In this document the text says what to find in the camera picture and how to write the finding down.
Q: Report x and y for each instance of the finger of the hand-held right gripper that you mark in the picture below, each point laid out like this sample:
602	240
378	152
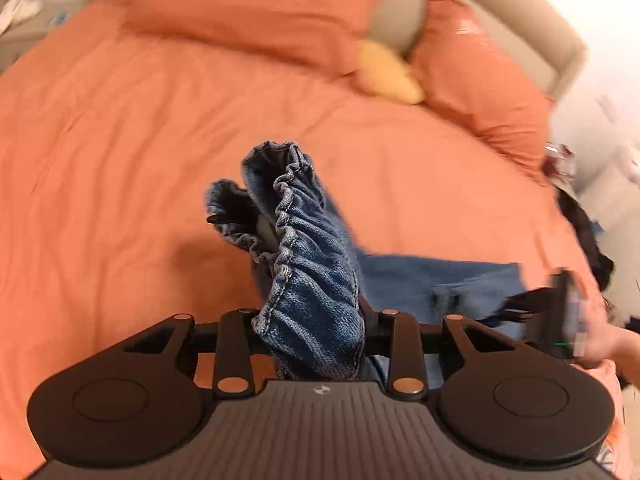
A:
525	305

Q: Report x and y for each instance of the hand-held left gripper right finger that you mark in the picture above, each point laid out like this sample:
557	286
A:
402	350

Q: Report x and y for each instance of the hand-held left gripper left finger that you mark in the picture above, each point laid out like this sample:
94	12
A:
235	345

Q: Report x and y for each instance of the blue denim pants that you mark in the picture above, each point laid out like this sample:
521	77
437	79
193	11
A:
310	280

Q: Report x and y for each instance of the person's right forearm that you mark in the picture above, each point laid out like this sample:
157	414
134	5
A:
615	347

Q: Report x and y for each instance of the black puffer jacket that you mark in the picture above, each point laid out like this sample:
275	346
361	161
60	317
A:
585	235

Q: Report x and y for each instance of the bed with orange sheet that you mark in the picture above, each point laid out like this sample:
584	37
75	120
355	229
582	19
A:
125	160

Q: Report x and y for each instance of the orange pillow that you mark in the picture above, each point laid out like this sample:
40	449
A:
260	5
475	85

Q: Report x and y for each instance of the yellow cushion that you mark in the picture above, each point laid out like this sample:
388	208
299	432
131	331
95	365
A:
390	75

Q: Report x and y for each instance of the beige padded headboard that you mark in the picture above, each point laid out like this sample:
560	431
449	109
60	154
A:
525	25

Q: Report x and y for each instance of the beige nightstand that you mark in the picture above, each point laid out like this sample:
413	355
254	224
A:
25	35

